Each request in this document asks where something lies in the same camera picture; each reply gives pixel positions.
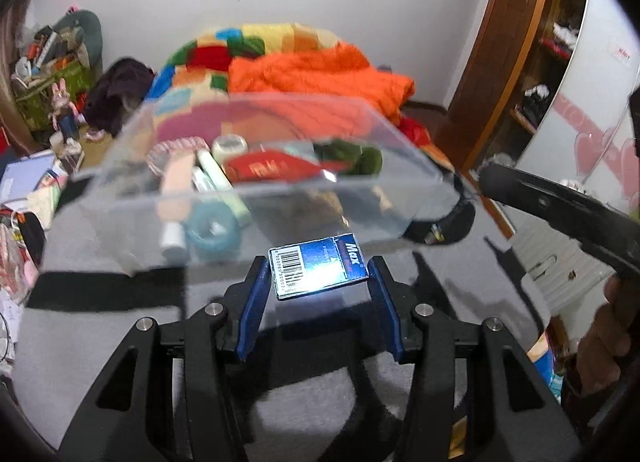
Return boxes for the green basket of clutter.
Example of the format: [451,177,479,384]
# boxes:
[14,60,93,130]

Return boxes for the brown wooden door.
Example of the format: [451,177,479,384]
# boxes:
[447,0,556,173]

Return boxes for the blue book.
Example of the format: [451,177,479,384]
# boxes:
[0,152,56,200]

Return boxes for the person's right hand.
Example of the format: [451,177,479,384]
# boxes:
[575,275,640,395]

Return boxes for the wooden stool colourful cushion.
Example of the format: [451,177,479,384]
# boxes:
[530,315,571,408]

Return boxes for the beige cosmetic tube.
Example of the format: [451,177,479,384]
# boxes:
[157,151,197,262]

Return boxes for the rabbit doll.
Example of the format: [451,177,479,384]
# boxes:
[50,80,83,143]

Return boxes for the light green tube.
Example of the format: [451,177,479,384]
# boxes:
[197,149,253,228]

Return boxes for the orange quilted blanket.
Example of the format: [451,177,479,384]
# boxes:
[227,42,416,125]

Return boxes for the clear plastic storage bin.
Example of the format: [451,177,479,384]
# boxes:
[42,94,446,278]

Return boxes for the grey black striped mat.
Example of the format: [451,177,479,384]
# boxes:
[12,177,551,462]

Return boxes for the white ribbed suitcase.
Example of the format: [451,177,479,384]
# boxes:
[515,212,626,313]

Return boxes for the teal tape roll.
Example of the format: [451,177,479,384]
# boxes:
[185,202,243,260]

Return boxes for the colourful patchwork blanket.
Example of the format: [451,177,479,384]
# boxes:
[142,22,456,173]

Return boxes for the dark green plush cloth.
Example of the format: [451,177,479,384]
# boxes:
[314,139,384,176]

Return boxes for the small white tube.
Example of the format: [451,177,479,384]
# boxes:
[191,166,218,193]

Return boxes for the white wardrobe door pink hearts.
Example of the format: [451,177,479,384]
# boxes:
[515,0,640,213]

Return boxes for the red booklet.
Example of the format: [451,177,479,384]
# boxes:
[222,152,326,182]

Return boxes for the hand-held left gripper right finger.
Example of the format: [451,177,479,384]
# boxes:
[367,256,583,462]

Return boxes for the blue staple box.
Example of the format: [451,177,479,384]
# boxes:
[267,233,370,300]

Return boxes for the pink white braided rope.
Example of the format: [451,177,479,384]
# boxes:
[146,137,210,175]

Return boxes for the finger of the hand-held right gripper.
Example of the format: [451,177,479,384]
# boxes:
[480,163,551,223]

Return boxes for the black orange handle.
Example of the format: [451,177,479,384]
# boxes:
[10,212,46,263]

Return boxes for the wooden shelf unit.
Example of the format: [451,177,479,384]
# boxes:
[510,0,591,143]

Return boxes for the black cap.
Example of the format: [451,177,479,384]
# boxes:
[402,177,477,245]

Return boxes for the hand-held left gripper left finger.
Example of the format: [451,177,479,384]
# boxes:
[57,255,273,462]

